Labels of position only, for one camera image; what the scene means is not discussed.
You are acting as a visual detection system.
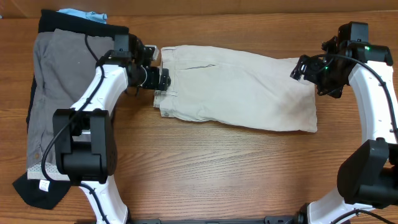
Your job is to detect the beige shorts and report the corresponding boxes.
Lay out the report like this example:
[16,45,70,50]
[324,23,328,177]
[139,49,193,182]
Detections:
[154,45,317,133]

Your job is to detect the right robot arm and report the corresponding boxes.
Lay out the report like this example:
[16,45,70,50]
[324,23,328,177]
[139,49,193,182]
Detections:
[265,22,397,223]

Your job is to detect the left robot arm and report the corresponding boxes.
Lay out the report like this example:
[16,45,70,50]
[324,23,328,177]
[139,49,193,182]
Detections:
[46,34,171,223]

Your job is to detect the light blue garment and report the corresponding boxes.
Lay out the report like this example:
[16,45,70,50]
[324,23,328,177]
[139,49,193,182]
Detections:
[58,8,108,24]

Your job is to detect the grey shorts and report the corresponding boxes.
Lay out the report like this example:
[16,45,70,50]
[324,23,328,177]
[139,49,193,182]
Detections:
[27,29,114,179]

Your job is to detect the black garment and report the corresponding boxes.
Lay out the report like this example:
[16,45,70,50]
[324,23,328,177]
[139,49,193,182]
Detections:
[12,9,129,210]

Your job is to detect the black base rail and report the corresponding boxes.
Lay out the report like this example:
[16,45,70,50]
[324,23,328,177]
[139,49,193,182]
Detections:
[126,213,307,224]

